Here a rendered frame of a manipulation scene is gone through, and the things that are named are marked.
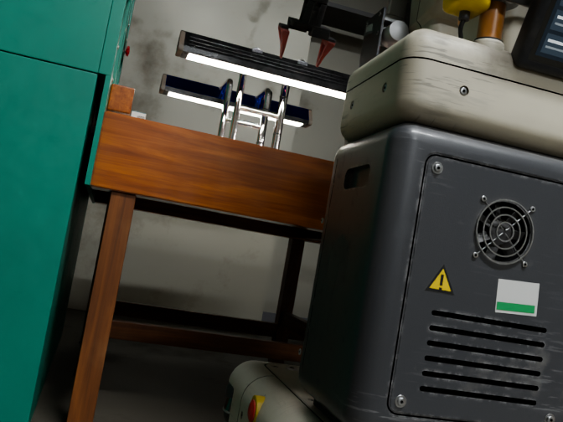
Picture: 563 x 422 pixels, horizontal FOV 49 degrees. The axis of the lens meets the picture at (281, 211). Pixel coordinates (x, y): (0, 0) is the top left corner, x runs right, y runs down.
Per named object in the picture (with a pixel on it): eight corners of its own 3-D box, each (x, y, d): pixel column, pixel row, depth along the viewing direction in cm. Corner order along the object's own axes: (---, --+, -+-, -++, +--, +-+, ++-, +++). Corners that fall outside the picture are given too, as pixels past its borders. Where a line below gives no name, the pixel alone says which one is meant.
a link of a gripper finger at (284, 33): (271, 53, 160) (280, 16, 156) (296, 59, 162) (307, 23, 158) (274, 58, 154) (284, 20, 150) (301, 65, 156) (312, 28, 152)
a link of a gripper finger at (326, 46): (296, 59, 162) (306, 23, 158) (322, 66, 163) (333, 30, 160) (301, 64, 156) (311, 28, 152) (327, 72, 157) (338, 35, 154)
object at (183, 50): (369, 99, 199) (373, 77, 200) (177, 48, 182) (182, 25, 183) (358, 103, 207) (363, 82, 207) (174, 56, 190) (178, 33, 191)
